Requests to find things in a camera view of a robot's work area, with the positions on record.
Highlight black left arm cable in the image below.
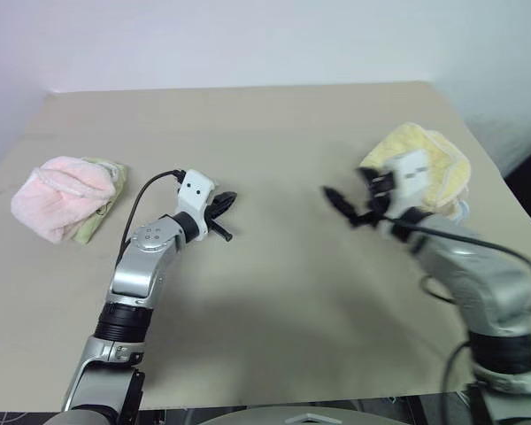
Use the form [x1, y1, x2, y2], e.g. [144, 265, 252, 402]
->
[119, 169, 188, 256]

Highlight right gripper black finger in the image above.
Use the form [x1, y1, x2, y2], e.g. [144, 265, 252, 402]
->
[321, 185, 372, 219]
[348, 207, 385, 229]

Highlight silver robot torso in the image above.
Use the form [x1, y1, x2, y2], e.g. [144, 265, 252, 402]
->
[201, 406, 371, 425]

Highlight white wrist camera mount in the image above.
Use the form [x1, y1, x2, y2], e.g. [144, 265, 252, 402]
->
[175, 168, 217, 234]
[381, 150, 431, 210]

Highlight pale yellow fluffy towel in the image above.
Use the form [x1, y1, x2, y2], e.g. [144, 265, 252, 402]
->
[358, 122, 473, 218]

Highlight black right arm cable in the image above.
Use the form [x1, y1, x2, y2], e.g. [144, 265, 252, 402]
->
[379, 215, 531, 394]

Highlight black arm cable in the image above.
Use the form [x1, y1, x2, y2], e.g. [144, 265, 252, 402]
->
[379, 215, 531, 394]
[119, 169, 188, 256]

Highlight blue cloth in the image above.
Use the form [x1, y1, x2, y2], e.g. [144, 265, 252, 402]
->
[450, 198, 471, 223]

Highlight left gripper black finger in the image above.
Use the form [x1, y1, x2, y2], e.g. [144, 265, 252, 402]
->
[210, 220, 234, 243]
[212, 190, 239, 214]

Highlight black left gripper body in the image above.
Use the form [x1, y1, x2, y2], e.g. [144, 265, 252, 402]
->
[203, 197, 223, 228]

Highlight pink fluffy towel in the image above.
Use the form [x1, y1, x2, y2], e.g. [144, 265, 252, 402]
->
[10, 155, 118, 244]

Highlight light green fluffy towel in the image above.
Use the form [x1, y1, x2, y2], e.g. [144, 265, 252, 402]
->
[73, 156, 128, 245]

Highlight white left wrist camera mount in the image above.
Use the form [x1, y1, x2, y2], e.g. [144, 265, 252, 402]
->
[175, 168, 217, 234]

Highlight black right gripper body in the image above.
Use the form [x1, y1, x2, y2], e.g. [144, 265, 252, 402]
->
[358, 166, 399, 216]

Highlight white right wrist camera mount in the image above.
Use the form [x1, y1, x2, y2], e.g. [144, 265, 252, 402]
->
[381, 150, 431, 210]

